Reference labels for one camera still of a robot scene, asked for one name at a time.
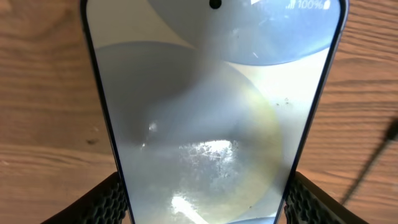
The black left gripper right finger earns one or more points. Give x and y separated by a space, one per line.
306 203

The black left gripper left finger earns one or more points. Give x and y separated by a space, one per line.
104 204

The Samsung Galaxy smartphone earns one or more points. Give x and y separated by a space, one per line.
208 104

